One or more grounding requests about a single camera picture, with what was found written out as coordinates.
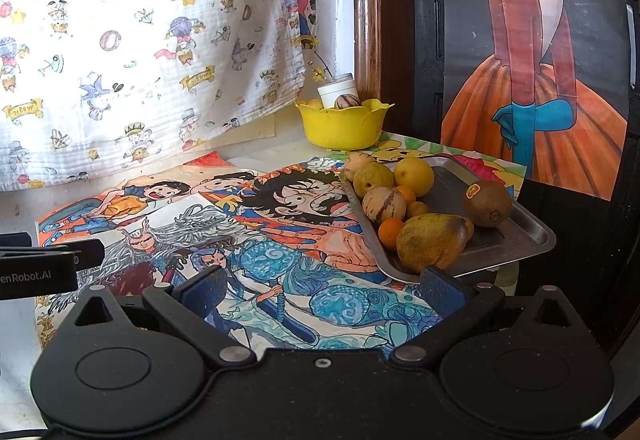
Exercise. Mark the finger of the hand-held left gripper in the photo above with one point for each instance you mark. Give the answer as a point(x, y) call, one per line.
point(90, 254)

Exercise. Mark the silver-haired warrior poster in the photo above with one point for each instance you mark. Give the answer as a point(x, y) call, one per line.
point(280, 270)

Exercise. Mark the small orange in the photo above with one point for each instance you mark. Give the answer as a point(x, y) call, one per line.
point(390, 234)
point(407, 195)

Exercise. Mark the small tan fruit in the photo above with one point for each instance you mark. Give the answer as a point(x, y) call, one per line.
point(416, 210)

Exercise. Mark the brown long pear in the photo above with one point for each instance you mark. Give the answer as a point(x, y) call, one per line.
point(430, 242)

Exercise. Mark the yellow plastic bowl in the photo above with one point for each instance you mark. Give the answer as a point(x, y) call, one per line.
point(340, 129)

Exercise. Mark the green round pear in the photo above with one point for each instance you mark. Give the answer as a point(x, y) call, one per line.
point(372, 179)

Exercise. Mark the striped pepino melon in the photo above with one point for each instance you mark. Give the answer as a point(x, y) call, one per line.
point(381, 206)

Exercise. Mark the white cartoon printed blanket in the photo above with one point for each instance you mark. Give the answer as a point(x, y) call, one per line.
point(125, 19)

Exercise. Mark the brown wooden frame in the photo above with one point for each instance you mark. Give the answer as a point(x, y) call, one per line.
point(380, 19)

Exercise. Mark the tan round fruit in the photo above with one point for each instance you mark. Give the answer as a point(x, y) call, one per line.
point(356, 163)

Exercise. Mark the spiky-haired fighter poster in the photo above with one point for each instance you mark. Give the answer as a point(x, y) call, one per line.
point(300, 200)

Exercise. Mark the white jar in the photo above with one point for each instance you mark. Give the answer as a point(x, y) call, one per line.
point(335, 92)

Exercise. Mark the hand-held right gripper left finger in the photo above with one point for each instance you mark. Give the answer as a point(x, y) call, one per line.
point(205, 290)

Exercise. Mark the metal tray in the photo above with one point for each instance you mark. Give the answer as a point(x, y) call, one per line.
point(525, 225)

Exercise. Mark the yellow lemon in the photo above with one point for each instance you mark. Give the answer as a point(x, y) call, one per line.
point(414, 176)

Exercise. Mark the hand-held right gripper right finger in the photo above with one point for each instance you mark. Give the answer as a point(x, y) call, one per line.
point(442, 290)

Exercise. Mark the brown kiwi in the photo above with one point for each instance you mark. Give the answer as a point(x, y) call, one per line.
point(487, 205)

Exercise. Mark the cartoon kids poster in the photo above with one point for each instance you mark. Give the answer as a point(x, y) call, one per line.
point(150, 200)

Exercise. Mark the striped shell in bowl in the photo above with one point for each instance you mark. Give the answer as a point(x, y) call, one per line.
point(346, 101)

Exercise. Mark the wall poster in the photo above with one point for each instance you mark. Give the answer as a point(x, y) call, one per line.
point(525, 44)

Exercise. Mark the twig with yellow flowers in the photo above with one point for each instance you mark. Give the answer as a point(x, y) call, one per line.
point(318, 73)

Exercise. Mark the yellow fruit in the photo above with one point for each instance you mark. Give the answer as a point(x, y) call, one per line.
point(315, 104)

